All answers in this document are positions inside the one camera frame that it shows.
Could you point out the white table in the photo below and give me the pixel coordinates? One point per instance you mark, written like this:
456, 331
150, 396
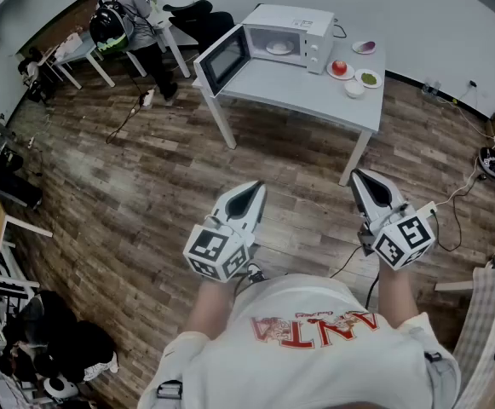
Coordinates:
78, 51
164, 26

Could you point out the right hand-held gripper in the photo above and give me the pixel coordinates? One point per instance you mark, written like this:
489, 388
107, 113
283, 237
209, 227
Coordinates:
404, 241

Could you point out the grey table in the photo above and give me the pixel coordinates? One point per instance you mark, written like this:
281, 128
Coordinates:
298, 96

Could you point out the green peas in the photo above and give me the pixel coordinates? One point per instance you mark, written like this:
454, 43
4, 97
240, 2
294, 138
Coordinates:
368, 78

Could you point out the person's black white sneaker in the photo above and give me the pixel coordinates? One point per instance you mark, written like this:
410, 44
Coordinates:
255, 272

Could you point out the person's white printed shirt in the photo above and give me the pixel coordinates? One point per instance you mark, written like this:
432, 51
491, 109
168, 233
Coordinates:
306, 369

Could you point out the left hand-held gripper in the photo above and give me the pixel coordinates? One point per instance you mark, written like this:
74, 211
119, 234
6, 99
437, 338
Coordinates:
213, 249

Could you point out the person's left forearm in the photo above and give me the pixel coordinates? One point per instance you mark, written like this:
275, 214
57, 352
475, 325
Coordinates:
208, 309

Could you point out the red apple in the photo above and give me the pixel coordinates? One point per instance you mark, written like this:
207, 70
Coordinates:
339, 67

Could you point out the large white plate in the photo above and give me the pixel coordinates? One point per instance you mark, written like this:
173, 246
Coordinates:
289, 52

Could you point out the person's right forearm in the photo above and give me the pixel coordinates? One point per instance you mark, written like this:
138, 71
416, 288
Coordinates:
396, 296

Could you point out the black office chair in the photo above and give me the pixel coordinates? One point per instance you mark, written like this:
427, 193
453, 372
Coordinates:
204, 26

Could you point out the black clothing pile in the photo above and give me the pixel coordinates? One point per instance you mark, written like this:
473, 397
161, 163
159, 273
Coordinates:
68, 347

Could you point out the purple vegetable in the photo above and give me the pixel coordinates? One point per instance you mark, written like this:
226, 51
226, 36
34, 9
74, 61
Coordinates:
368, 46

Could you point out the white microwave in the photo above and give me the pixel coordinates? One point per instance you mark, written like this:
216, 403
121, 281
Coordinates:
289, 17

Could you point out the black green backpack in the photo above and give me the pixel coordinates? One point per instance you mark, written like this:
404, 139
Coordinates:
106, 28

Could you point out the checked cloth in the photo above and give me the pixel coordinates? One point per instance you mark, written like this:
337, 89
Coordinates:
490, 335

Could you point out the white power strip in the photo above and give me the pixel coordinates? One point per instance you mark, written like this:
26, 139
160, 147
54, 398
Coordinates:
147, 98
428, 208

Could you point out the small white bowl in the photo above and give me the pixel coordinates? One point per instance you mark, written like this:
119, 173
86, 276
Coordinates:
353, 89

